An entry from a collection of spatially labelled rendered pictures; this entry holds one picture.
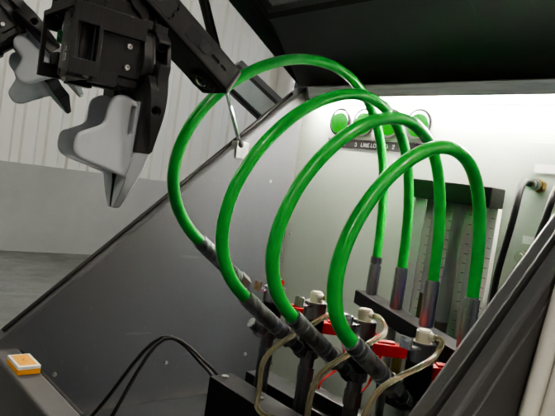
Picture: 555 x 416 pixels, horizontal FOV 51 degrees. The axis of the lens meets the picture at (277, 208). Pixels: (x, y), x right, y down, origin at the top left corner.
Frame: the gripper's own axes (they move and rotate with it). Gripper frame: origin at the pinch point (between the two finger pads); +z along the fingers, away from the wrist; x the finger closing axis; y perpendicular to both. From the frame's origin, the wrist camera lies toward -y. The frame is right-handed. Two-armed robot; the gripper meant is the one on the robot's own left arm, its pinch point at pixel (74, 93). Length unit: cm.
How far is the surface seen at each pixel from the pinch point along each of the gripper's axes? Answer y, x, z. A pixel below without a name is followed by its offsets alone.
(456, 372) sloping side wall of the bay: 1, 36, 39
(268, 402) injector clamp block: 6.8, 5.8, 44.1
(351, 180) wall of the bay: -36, -13, 37
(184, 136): -3.4, 11.0, 11.6
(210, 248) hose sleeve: 1.1, 7.5, 24.0
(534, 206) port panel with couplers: -35, 20, 47
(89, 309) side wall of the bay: 11.7, -26.6, 26.0
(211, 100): -8.7, 11.6, 10.1
